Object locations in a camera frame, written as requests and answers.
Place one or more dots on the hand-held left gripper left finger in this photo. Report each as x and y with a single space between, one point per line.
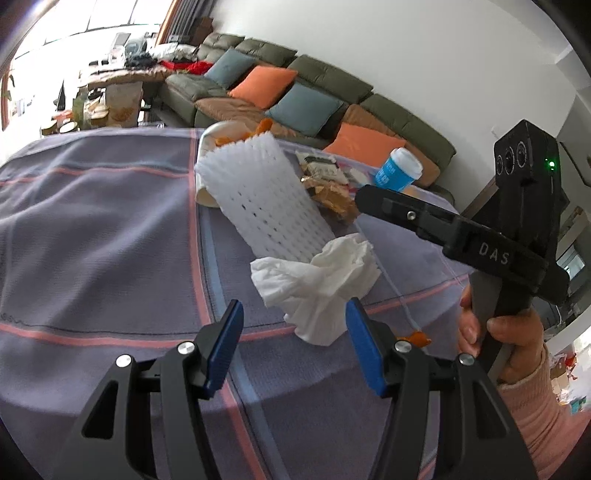
224 341

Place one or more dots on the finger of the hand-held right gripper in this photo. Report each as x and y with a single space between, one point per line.
406 214

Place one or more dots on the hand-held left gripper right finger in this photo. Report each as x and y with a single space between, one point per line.
364 346

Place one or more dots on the orange peel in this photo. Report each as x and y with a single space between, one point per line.
265 125
419 340

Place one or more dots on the white tissue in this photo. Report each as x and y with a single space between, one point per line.
318 286

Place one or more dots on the white foam fruit net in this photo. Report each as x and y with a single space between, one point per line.
263 194

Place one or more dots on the person's right forearm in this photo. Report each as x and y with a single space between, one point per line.
545 415

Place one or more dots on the person's right hand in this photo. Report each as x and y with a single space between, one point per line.
521 337

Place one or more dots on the blue cup with white lid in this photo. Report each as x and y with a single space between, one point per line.
392 173

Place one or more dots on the brown snack wrapper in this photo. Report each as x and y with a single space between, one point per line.
332 201

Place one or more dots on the orange cushion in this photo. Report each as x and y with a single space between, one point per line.
355 143
263 87

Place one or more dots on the black and white snack wrapper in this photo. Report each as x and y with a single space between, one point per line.
323 168

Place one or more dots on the teal cushion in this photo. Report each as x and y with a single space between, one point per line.
228 69
304 110

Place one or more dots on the green sofa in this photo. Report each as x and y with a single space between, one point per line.
323 69

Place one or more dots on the white paper bowl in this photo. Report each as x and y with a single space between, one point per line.
226 134

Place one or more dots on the brown sofa throw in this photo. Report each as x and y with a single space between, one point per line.
226 108

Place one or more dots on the red cloth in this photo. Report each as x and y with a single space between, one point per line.
194 68

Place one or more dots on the brown paper bag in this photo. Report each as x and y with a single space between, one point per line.
122 104

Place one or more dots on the brown cardboard box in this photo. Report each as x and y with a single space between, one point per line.
203 30

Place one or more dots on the group of glass jars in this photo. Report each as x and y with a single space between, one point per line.
78 108

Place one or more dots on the white clothes pile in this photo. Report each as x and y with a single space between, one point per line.
173 50

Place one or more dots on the black clothes pile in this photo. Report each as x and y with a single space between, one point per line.
138 60

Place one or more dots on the orange and grey curtain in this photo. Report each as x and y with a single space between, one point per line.
184 18

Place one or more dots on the white office chair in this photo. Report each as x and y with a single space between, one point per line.
121 41

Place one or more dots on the large balcony window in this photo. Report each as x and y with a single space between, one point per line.
106 14

